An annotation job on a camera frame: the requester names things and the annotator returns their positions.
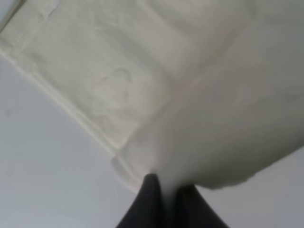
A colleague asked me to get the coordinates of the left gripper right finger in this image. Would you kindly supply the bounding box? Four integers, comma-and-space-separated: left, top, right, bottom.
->
173, 185, 228, 228

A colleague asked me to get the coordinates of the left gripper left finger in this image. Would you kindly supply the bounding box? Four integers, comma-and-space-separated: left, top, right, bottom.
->
117, 174, 164, 228

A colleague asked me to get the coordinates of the cream white towel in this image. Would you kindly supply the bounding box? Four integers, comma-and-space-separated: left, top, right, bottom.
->
0, 0, 304, 191

